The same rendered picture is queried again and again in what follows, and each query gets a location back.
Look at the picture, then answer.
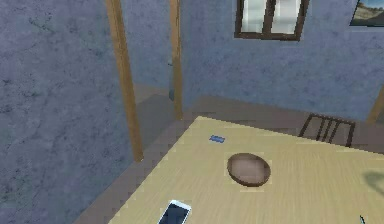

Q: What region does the light wooden dining table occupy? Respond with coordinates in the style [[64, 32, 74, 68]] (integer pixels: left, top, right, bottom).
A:
[[107, 115, 384, 224]]

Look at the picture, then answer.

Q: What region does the dark brown wooden chair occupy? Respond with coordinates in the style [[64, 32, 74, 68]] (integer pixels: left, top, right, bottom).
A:
[[298, 113, 357, 148]]

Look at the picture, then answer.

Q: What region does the small blue card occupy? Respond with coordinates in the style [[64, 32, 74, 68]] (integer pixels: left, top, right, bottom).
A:
[[208, 134, 226, 145]]

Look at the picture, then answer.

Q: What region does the brown round bowl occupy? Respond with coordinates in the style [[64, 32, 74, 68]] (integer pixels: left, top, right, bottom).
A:
[[226, 152, 272, 188]]

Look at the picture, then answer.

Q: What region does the black white-edged smartphone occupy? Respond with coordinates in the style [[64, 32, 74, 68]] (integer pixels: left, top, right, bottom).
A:
[[156, 199, 193, 224]]

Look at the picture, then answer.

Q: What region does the brown framed window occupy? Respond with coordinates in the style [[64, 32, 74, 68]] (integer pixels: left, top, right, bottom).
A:
[[234, 0, 311, 42]]

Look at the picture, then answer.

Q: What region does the framed landscape picture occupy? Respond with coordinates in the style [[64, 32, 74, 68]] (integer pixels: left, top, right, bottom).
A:
[[349, 0, 384, 28]]

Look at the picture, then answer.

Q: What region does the light brown door frame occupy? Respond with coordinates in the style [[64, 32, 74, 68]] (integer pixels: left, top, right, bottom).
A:
[[105, 0, 184, 163]]

